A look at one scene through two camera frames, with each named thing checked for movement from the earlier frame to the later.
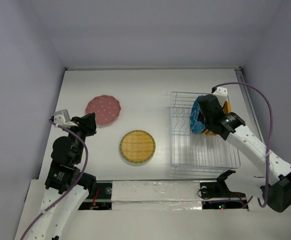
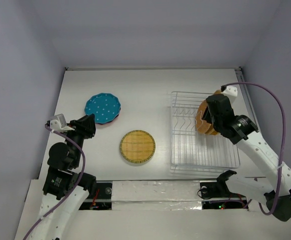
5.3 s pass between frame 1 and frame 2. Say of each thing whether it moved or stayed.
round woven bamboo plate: stayed
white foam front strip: stayed
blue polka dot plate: moved
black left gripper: stayed
